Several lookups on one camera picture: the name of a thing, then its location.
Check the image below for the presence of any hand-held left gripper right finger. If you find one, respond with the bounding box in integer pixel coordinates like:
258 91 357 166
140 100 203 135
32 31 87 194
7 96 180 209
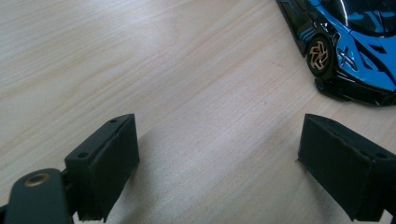
297 113 396 222

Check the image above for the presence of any blue and black toy car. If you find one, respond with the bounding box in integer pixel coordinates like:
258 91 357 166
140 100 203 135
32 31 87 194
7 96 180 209
275 0 396 107

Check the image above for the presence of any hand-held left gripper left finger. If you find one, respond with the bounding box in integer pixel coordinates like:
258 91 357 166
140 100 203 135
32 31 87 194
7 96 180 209
64 113 140 222

